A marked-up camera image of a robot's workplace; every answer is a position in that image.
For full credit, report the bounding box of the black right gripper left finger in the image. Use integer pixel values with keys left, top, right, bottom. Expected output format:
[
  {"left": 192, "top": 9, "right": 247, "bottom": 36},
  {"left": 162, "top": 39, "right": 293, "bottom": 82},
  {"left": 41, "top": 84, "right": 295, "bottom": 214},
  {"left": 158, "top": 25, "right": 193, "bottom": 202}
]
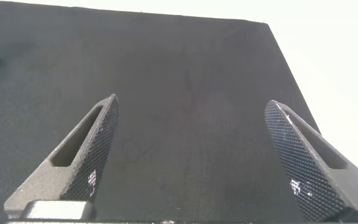
[{"left": 4, "top": 93, "right": 120, "bottom": 220}]

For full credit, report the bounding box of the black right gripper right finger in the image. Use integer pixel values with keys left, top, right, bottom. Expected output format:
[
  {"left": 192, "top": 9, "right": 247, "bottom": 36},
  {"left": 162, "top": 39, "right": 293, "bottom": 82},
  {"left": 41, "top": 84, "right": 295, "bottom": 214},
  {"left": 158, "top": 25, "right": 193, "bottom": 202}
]
[{"left": 264, "top": 100, "right": 358, "bottom": 223}]

